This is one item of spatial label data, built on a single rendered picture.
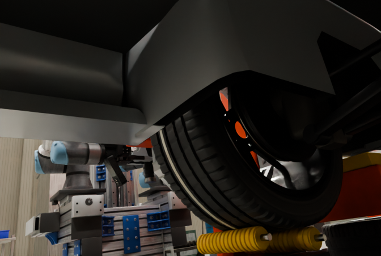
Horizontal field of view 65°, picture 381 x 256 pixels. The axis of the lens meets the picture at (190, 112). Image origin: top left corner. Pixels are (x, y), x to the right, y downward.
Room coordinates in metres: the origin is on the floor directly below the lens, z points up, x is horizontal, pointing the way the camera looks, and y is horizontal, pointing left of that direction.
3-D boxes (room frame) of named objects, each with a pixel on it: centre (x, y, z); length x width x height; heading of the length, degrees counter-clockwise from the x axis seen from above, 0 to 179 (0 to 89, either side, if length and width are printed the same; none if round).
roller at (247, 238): (0.92, -0.06, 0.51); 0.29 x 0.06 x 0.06; 39
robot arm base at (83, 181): (1.54, 0.63, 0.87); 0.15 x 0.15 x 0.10
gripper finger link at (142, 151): (1.11, 0.20, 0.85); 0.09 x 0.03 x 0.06; 120
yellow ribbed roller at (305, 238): (0.94, -0.19, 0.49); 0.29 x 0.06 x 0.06; 39
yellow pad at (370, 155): (1.17, -0.61, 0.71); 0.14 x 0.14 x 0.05; 39
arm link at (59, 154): (0.97, 0.42, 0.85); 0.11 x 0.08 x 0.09; 129
